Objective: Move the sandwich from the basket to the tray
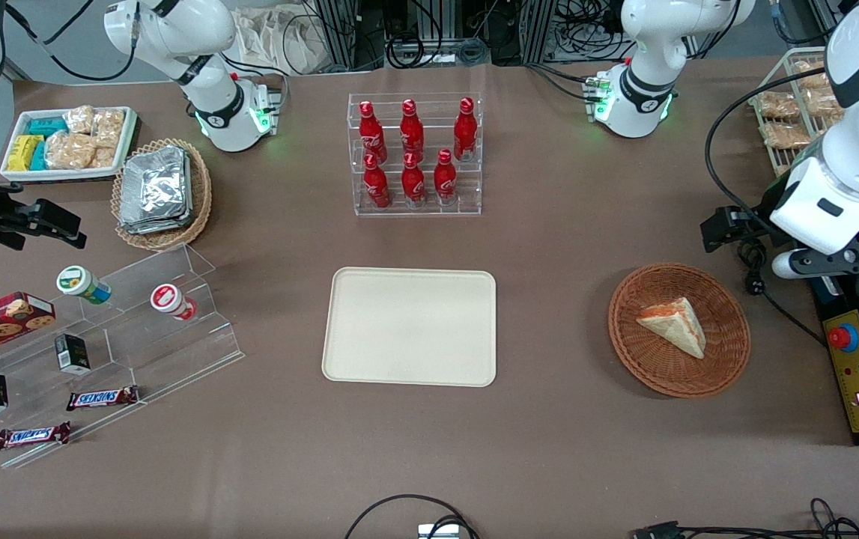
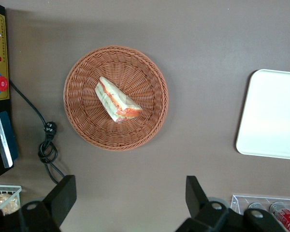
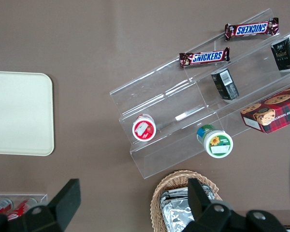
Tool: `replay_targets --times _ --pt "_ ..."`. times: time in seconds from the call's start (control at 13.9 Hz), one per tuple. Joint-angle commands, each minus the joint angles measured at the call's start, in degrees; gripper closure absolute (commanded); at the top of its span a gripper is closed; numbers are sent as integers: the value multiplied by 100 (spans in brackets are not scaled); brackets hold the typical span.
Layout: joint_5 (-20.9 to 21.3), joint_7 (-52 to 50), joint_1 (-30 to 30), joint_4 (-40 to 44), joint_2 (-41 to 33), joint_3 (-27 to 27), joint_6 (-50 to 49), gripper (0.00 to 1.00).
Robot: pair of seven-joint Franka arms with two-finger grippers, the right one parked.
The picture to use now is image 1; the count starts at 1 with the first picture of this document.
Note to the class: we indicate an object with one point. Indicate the teal snack pack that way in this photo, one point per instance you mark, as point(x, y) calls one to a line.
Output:
point(47, 126)
point(39, 157)

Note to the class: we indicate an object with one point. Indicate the wrapped bread pack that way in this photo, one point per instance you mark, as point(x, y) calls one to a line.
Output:
point(811, 75)
point(785, 135)
point(822, 103)
point(777, 105)

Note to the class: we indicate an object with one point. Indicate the red emergency stop button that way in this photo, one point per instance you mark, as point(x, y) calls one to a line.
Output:
point(842, 338)

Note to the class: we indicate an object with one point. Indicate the snickers chocolate bar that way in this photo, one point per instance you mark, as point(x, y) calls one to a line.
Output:
point(103, 398)
point(32, 436)

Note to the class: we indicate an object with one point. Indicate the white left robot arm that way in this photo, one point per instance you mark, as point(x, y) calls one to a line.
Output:
point(654, 45)

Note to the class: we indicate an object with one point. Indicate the clear bag rice crackers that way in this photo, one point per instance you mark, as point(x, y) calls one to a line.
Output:
point(70, 151)
point(108, 127)
point(79, 118)
point(103, 157)

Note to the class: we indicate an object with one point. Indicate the triangular sandwich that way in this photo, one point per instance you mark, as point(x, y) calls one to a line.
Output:
point(678, 326)

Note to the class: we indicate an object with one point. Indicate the white cloth bag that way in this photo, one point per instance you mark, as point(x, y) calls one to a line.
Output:
point(272, 37)

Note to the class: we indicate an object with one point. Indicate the small grey device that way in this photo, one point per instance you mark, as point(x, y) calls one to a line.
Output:
point(438, 531)

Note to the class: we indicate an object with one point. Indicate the yellow snack pack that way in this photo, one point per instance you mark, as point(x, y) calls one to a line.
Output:
point(23, 152)

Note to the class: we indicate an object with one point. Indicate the cup with red lid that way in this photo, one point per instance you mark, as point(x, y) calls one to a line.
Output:
point(168, 299)

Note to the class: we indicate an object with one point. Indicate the silver foil pack stack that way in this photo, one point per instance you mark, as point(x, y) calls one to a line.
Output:
point(156, 187)

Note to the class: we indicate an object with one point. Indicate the beige plastic tray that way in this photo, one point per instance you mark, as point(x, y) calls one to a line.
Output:
point(410, 329)

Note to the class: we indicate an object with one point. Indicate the white rectangular snack tray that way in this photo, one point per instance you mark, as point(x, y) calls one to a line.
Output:
point(62, 174)

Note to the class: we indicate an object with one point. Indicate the clear acrylic stepped stand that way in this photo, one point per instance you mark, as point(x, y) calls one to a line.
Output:
point(144, 352)

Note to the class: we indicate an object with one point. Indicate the cup with green lid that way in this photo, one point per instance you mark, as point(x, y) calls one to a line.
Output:
point(77, 282)

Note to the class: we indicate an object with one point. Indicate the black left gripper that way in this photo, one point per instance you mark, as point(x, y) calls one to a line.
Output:
point(757, 219)

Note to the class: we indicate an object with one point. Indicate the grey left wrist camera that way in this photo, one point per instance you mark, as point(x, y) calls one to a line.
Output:
point(826, 263)

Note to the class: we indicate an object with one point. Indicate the oval light wicker basket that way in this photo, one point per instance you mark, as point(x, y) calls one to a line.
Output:
point(201, 202)

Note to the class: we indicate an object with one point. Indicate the aluminium frame post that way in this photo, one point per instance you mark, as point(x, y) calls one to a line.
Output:
point(343, 30)

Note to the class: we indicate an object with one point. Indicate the red cola bottle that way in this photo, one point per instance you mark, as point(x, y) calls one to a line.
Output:
point(465, 133)
point(412, 133)
point(445, 181)
point(413, 183)
point(377, 187)
point(371, 135)

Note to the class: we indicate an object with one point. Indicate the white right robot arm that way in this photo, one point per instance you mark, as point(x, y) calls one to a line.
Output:
point(212, 30)

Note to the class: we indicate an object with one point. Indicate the clear acrylic bottle rack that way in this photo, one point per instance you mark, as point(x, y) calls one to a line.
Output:
point(429, 112)

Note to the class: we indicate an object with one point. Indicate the round brown wicker basket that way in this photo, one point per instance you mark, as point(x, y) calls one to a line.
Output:
point(721, 352)

